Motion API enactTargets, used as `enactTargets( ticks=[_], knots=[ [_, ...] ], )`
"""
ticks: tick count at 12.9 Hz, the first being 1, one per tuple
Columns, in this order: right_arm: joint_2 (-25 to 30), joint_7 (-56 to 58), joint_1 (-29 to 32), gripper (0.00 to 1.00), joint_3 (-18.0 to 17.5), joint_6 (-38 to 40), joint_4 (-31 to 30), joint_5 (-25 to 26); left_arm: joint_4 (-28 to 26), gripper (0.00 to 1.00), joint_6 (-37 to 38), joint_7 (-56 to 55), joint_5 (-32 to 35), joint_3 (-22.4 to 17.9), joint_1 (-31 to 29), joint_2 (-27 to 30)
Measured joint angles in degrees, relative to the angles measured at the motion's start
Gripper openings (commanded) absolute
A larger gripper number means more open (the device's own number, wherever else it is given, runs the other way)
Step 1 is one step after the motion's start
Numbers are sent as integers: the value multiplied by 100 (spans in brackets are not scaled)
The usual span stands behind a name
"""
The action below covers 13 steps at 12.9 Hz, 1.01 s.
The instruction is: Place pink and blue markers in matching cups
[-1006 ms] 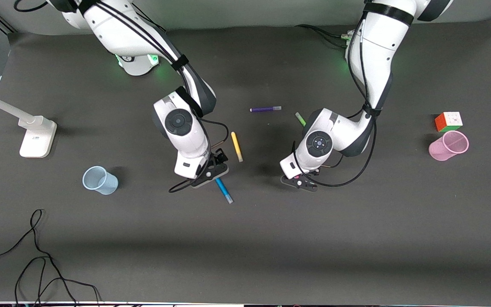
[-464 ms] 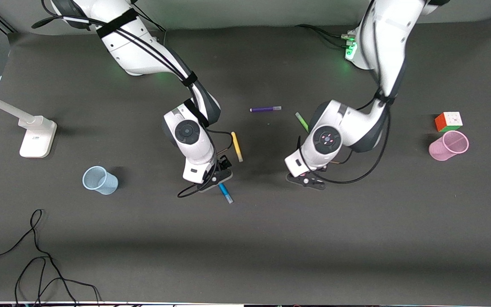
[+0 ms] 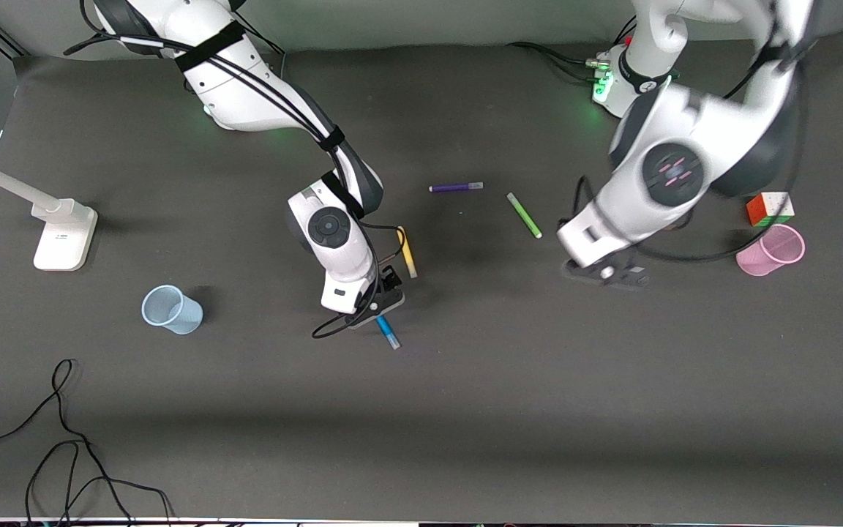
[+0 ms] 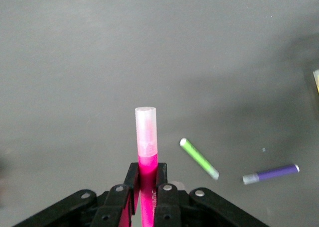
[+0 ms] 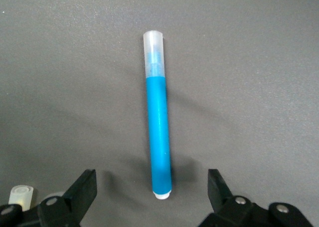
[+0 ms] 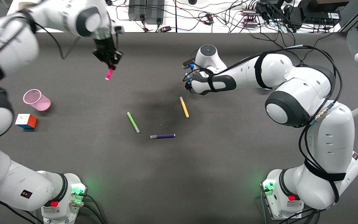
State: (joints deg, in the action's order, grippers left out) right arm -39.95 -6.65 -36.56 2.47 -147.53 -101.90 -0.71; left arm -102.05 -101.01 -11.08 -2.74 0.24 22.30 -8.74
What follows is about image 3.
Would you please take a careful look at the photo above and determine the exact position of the pink mesh cup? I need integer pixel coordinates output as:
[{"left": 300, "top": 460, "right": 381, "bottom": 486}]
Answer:
[{"left": 736, "top": 224, "right": 806, "bottom": 277}]

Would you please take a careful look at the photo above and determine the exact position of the black right arm base cable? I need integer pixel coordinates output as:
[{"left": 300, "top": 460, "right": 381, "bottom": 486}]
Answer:
[{"left": 231, "top": 7, "right": 288, "bottom": 78}]

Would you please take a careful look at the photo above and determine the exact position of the multicoloured puzzle cube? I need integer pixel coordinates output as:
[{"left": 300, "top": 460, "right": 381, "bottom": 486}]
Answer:
[{"left": 746, "top": 192, "right": 795, "bottom": 228}]

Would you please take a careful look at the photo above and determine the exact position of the black left arm base cable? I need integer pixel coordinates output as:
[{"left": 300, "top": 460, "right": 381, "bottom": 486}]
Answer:
[{"left": 508, "top": 40, "right": 612, "bottom": 85}]

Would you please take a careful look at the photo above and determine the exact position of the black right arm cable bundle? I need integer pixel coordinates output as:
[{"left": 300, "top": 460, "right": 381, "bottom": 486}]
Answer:
[{"left": 63, "top": 0, "right": 408, "bottom": 341}]

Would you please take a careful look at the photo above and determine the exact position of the white desk stand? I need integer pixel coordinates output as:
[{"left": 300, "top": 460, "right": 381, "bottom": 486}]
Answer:
[{"left": 0, "top": 150, "right": 98, "bottom": 272}]

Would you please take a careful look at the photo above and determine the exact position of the green marker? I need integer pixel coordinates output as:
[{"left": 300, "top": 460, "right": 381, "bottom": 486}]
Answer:
[{"left": 506, "top": 192, "right": 543, "bottom": 239}]

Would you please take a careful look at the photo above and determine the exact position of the black loose cable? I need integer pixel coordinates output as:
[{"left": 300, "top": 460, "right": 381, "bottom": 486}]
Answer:
[
  {"left": 24, "top": 439, "right": 175, "bottom": 527},
  {"left": 0, "top": 359, "right": 133, "bottom": 527}
]

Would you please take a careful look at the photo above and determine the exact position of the yellow marker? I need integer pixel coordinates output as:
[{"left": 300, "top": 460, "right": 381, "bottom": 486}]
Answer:
[{"left": 396, "top": 225, "right": 419, "bottom": 280}]

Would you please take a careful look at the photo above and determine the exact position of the black arm base cable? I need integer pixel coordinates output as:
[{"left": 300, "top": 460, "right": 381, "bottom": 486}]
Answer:
[
  {"left": 231, "top": 7, "right": 288, "bottom": 78},
  {"left": 508, "top": 40, "right": 612, "bottom": 85}
]

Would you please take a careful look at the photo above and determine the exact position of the blue marker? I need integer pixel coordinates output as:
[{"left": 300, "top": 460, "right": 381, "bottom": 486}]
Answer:
[{"left": 375, "top": 315, "right": 401, "bottom": 351}]

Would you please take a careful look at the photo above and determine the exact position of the light blue mesh cup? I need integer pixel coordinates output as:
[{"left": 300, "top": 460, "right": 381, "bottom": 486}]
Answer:
[{"left": 141, "top": 285, "right": 204, "bottom": 336}]

